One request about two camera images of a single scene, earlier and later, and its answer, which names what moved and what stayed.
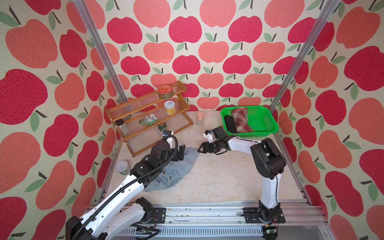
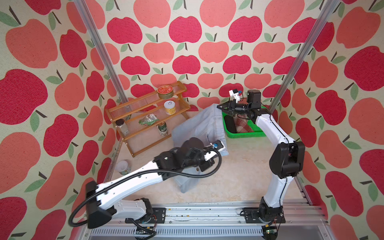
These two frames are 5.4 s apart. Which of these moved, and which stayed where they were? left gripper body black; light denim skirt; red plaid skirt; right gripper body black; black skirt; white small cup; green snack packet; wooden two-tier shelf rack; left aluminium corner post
Moved: right gripper body black; left gripper body black; light denim skirt
Stayed: left aluminium corner post; green snack packet; wooden two-tier shelf rack; red plaid skirt; white small cup; black skirt
